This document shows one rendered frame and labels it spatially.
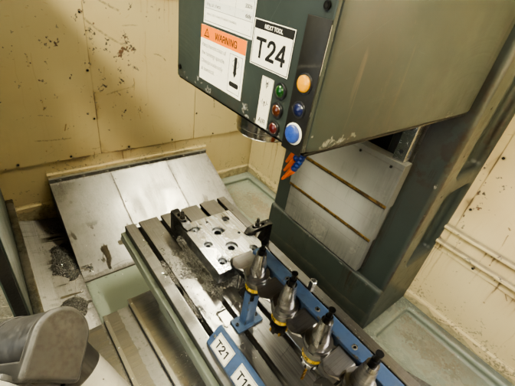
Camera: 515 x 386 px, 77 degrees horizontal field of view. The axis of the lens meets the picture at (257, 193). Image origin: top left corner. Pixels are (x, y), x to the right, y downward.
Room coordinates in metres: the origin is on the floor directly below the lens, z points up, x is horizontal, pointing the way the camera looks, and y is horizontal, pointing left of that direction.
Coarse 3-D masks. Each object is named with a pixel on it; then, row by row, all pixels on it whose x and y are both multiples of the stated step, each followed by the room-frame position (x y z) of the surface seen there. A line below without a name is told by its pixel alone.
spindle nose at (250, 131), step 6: (240, 120) 0.80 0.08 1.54; (246, 120) 0.78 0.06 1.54; (240, 126) 0.80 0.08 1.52; (246, 126) 0.78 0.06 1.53; (252, 126) 0.77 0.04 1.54; (246, 132) 0.78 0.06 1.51; (252, 132) 0.77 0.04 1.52; (258, 132) 0.77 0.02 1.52; (264, 132) 0.77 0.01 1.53; (252, 138) 0.78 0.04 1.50; (258, 138) 0.77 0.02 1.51; (264, 138) 0.77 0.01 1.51; (270, 138) 0.77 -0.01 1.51
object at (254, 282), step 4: (248, 268) 0.59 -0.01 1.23; (248, 272) 0.58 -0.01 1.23; (268, 272) 0.59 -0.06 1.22; (244, 276) 0.58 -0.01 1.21; (248, 276) 0.57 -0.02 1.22; (252, 276) 0.57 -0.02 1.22; (264, 276) 0.57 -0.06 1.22; (268, 276) 0.57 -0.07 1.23; (248, 280) 0.57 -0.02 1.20; (252, 280) 0.56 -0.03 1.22; (256, 280) 0.56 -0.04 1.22; (260, 280) 0.56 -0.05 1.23; (264, 280) 0.56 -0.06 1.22; (252, 284) 0.56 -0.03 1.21; (256, 284) 0.56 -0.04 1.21
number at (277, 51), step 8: (272, 40) 0.56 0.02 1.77; (280, 40) 0.54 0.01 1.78; (272, 48) 0.55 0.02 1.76; (280, 48) 0.54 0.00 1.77; (288, 48) 0.53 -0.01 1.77; (264, 56) 0.56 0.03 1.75; (272, 56) 0.55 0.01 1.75; (280, 56) 0.54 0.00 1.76; (272, 64) 0.55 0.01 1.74; (280, 64) 0.53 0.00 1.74
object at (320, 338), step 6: (318, 324) 0.42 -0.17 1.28; (324, 324) 0.41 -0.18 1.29; (330, 324) 0.42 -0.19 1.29; (312, 330) 0.43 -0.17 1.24; (318, 330) 0.42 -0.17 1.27; (324, 330) 0.41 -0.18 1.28; (330, 330) 0.41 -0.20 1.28; (312, 336) 0.42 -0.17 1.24; (318, 336) 0.41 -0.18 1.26; (324, 336) 0.41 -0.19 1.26; (330, 336) 0.42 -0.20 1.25; (312, 342) 0.41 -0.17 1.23; (318, 342) 0.41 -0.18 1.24; (324, 342) 0.41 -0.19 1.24
